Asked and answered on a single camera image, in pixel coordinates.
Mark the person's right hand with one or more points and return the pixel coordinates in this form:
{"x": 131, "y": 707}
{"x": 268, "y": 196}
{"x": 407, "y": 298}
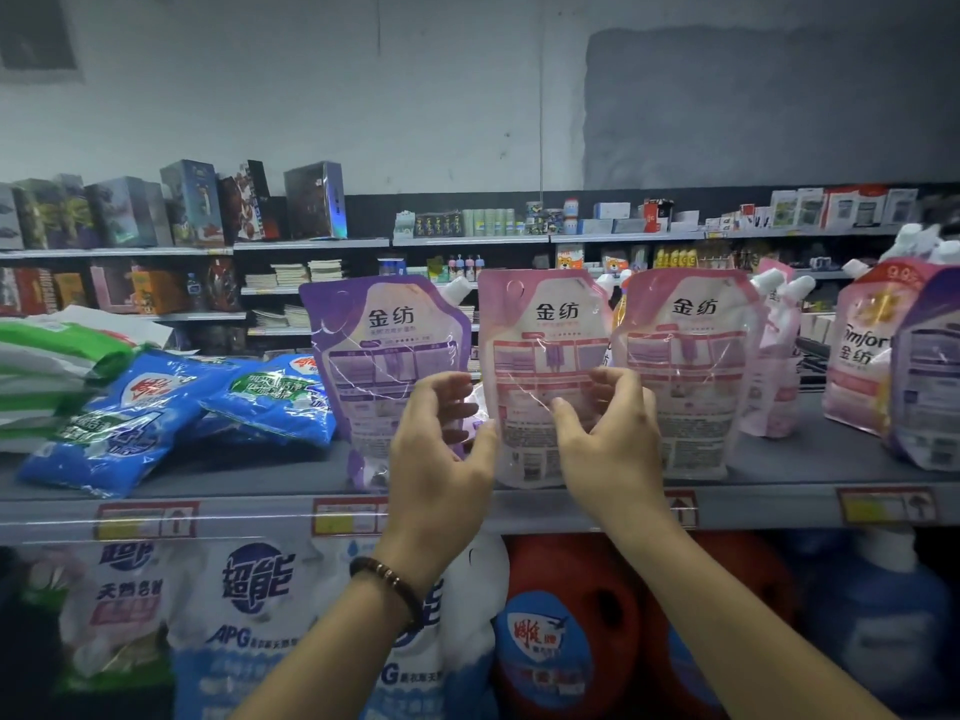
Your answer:
{"x": 615, "y": 465}

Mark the person's left hand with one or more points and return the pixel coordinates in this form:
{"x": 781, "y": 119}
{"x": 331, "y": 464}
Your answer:
{"x": 428, "y": 495}

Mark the pink softener pouch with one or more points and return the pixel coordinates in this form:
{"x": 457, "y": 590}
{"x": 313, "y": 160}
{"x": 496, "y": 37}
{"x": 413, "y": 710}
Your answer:
{"x": 540, "y": 337}
{"x": 690, "y": 345}

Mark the purple softener pouch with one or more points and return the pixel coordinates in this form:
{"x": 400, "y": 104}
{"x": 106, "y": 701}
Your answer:
{"x": 930, "y": 382}
{"x": 368, "y": 352}

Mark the grey metal shelf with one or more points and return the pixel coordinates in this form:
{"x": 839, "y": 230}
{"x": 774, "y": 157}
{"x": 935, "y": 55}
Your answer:
{"x": 270, "y": 475}

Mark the blue washing powder bags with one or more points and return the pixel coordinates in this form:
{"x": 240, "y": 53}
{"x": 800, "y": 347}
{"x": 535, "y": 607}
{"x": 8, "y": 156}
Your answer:
{"x": 120, "y": 427}
{"x": 278, "y": 397}

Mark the pink Comfort softener pouches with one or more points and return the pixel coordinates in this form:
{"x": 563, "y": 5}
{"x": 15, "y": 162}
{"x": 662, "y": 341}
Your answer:
{"x": 863, "y": 352}

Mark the person's right forearm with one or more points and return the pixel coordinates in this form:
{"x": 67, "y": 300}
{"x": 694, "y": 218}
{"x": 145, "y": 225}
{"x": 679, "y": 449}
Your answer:
{"x": 720, "y": 637}

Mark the large red detergent bottle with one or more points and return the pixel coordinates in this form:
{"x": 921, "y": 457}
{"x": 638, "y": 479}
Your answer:
{"x": 563, "y": 622}
{"x": 765, "y": 585}

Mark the dark background shelf unit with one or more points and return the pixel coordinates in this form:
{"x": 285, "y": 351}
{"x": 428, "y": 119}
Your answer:
{"x": 368, "y": 214}

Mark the blue detergent bottle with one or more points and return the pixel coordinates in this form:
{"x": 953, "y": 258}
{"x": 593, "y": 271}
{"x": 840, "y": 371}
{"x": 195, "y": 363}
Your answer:
{"x": 885, "y": 622}

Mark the red-framed price tag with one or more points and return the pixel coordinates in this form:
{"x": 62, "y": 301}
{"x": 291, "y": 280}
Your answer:
{"x": 885, "y": 507}
{"x": 345, "y": 517}
{"x": 683, "y": 510}
{"x": 147, "y": 522}

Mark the row of small bottles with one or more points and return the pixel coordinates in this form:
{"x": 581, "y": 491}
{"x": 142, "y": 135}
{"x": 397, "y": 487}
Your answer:
{"x": 675, "y": 259}

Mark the row of small toiletry boxes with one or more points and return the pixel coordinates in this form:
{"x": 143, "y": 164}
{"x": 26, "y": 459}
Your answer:
{"x": 600, "y": 217}

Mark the stacks of folded white packs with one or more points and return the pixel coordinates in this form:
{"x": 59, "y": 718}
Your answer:
{"x": 288, "y": 274}

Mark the row of colourful boxes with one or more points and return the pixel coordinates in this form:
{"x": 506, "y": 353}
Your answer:
{"x": 120, "y": 288}

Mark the row of boxed goods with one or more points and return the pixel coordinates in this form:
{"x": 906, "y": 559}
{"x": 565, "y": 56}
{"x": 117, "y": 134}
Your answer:
{"x": 188, "y": 202}

